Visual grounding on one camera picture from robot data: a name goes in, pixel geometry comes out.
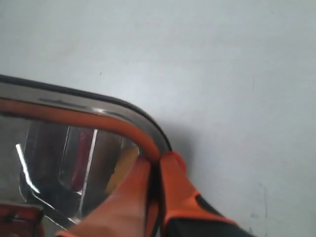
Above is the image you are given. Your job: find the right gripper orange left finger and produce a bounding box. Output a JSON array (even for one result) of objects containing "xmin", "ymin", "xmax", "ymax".
[{"xmin": 56, "ymin": 157, "xmax": 151, "ymax": 237}]

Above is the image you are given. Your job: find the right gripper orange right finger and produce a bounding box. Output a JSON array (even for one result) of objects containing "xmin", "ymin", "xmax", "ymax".
[{"xmin": 159, "ymin": 152, "xmax": 252, "ymax": 237}]

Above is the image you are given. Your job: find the steel two-compartment lunch box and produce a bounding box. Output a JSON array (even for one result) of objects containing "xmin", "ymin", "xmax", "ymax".
[{"xmin": 0, "ymin": 79, "xmax": 171, "ymax": 227}]

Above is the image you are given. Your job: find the dark transparent box lid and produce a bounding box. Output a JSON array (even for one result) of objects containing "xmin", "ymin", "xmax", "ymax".
[{"xmin": 0, "ymin": 75, "xmax": 172, "ymax": 237}]

